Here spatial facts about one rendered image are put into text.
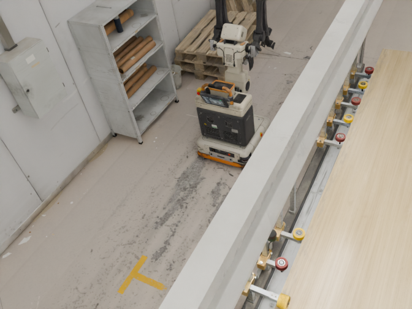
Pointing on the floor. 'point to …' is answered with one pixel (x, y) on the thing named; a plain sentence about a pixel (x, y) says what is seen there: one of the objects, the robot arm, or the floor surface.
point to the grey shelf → (116, 105)
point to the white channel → (260, 171)
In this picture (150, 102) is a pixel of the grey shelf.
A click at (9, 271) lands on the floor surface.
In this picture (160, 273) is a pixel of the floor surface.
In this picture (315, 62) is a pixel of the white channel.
